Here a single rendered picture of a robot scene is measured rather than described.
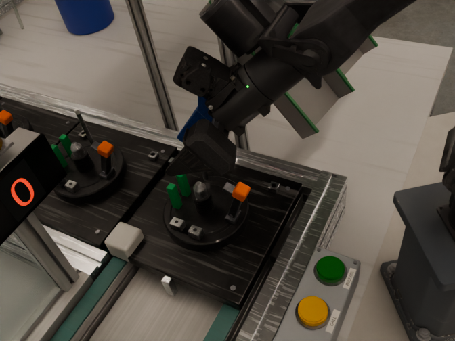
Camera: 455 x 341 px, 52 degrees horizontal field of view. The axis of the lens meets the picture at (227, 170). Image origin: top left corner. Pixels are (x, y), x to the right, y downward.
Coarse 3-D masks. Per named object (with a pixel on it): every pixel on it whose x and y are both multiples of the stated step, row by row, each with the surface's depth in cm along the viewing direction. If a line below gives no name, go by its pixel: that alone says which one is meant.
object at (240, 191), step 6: (228, 186) 68; (234, 186) 68; (240, 186) 66; (246, 186) 67; (228, 192) 68; (234, 192) 66; (240, 192) 66; (246, 192) 66; (234, 198) 68; (240, 198) 67; (234, 204) 69; (240, 204) 70; (234, 210) 70; (234, 216) 72
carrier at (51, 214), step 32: (96, 128) 96; (64, 160) 86; (96, 160) 87; (128, 160) 88; (160, 160) 87; (64, 192) 82; (96, 192) 82; (128, 192) 83; (64, 224) 80; (96, 224) 79
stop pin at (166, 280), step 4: (168, 276) 71; (164, 280) 70; (168, 280) 70; (172, 280) 70; (164, 284) 71; (168, 284) 70; (172, 284) 71; (168, 288) 71; (172, 288) 71; (176, 288) 72; (168, 292) 72; (172, 292) 72; (176, 292) 73
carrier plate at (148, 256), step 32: (160, 192) 82; (256, 192) 79; (288, 192) 78; (128, 224) 78; (160, 224) 77; (256, 224) 74; (160, 256) 73; (192, 256) 72; (224, 256) 71; (256, 256) 70; (192, 288) 70; (224, 288) 67
